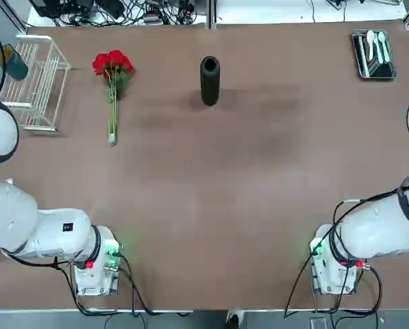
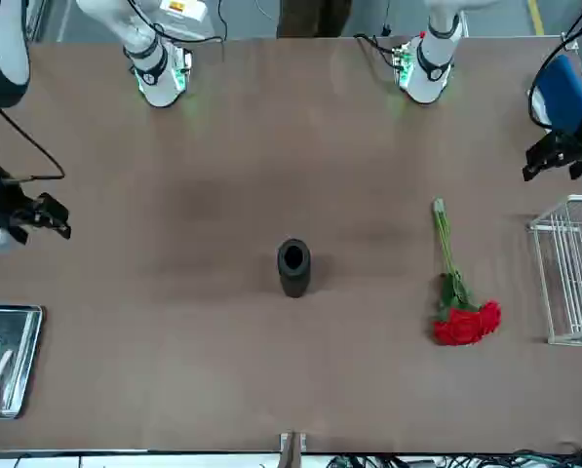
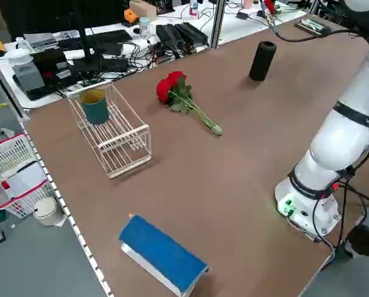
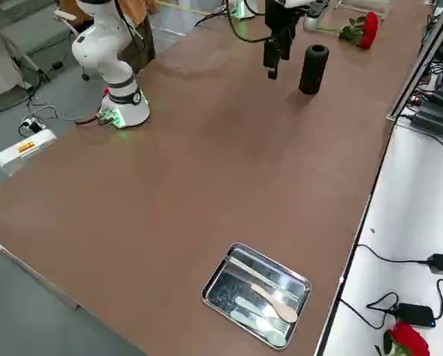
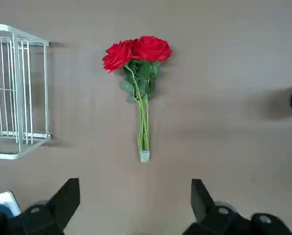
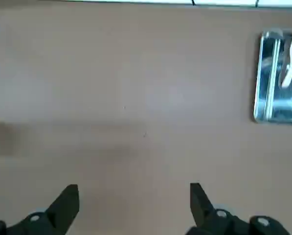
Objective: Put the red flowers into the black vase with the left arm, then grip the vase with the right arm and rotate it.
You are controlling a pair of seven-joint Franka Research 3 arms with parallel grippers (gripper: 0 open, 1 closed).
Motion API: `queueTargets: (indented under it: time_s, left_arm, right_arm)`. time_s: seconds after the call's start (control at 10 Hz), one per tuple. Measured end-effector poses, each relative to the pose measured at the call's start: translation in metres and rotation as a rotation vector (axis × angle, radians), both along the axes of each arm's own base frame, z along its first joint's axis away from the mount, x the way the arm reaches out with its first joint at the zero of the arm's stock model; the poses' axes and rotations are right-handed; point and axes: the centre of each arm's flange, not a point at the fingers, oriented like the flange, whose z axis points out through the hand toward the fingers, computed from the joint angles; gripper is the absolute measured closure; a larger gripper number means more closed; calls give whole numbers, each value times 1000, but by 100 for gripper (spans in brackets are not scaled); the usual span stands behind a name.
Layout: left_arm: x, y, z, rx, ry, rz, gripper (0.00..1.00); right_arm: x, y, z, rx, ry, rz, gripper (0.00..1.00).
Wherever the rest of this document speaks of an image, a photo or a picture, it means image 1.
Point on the shiny metal tray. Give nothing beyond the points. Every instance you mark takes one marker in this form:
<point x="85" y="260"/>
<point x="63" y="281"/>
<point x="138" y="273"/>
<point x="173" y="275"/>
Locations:
<point x="379" y="72"/>

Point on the black cylindrical vase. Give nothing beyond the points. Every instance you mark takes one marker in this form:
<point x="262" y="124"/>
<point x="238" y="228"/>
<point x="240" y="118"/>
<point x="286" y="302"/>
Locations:
<point x="209" y="85"/>

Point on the red rose bouquet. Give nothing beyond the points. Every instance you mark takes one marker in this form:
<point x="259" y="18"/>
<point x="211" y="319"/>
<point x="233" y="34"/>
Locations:
<point x="113" y="63"/>

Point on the teal cup yellow inside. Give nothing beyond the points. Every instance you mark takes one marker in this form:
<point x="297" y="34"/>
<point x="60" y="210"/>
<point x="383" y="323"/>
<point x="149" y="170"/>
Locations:
<point x="17" y="68"/>

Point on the light green fork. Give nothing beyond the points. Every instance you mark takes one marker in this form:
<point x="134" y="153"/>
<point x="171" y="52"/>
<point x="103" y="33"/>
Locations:
<point x="379" y="51"/>

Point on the aluminium profile post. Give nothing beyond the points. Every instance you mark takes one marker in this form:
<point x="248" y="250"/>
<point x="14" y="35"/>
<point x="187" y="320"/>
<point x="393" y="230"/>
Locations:
<point x="211" y="13"/>

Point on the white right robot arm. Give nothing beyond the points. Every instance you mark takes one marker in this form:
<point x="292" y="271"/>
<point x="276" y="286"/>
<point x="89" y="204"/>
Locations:
<point x="368" y="226"/>

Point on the beige spoon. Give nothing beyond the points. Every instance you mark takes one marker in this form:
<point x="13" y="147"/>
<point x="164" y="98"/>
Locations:
<point x="371" y="36"/>

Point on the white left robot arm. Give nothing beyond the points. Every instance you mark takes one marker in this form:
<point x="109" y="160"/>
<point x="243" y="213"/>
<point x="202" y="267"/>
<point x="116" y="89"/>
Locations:
<point x="53" y="233"/>

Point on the silver metal chopstick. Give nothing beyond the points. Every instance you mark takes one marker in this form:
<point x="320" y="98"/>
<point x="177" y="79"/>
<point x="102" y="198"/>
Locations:
<point x="364" y="55"/>
<point x="361" y="55"/>

